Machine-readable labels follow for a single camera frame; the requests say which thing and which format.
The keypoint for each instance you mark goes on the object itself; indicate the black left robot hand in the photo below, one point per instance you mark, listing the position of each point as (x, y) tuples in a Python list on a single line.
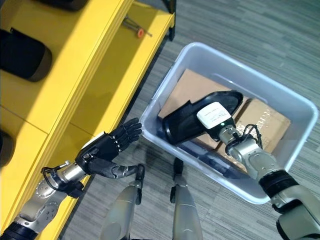
[(105, 150)]

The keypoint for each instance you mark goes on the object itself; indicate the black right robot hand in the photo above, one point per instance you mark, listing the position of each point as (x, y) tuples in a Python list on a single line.
[(215, 120)]

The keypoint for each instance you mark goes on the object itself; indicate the black sole-shaped part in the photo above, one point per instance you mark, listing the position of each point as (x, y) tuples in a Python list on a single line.
[(6, 147), (22, 57), (62, 3), (200, 117)]

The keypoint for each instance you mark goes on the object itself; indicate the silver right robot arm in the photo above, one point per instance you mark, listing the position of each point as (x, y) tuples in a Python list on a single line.
[(272, 175)]

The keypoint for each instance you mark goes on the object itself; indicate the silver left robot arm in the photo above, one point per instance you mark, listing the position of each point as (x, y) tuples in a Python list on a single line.
[(42, 190)]

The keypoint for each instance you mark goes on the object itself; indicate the translucent plastic box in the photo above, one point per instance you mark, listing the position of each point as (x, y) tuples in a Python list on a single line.
[(225, 120)]

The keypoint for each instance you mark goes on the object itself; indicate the brown cardboard box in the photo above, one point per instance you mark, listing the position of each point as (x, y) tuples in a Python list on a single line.
[(190, 87), (265, 127)]

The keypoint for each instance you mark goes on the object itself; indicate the yellow metal shelf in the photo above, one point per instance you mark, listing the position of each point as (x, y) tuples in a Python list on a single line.
[(75, 75)]

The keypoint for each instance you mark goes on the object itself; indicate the silver left robot leg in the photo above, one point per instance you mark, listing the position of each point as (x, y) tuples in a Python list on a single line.
[(122, 205)]

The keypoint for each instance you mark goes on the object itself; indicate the silver robot leg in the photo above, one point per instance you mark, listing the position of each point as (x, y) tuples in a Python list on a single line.
[(183, 200), (122, 205)]

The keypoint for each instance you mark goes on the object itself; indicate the silver right robot leg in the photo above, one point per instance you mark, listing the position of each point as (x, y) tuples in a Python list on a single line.
[(183, 200)]

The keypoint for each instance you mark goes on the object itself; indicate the bolt with orange cap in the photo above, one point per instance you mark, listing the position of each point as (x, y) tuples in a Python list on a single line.
[(137, 28)]

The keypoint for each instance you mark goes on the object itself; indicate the black shelf post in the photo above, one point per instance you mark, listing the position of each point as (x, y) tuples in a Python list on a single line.
[(172, 20)]

